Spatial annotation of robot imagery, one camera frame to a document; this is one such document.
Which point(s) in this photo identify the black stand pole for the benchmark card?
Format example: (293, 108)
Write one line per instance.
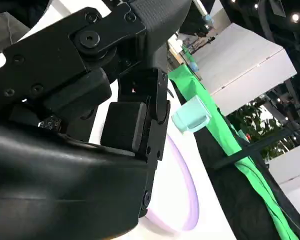
(252, 148)

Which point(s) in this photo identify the black cloth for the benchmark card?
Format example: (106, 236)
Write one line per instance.
(235, 200)

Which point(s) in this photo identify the lilac plate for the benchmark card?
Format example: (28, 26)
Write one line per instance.
(177, 190)

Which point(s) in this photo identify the green cloth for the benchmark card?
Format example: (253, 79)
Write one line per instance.
(215, 112)

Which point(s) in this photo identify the white partition box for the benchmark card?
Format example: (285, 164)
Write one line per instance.
(240, 65)

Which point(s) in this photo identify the green potted plant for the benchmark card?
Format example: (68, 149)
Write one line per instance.
(255, 120)

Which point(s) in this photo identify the pale green mug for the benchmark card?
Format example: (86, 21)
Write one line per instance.
(191, 115)

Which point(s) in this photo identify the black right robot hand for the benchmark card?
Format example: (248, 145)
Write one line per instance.
(52, 175)

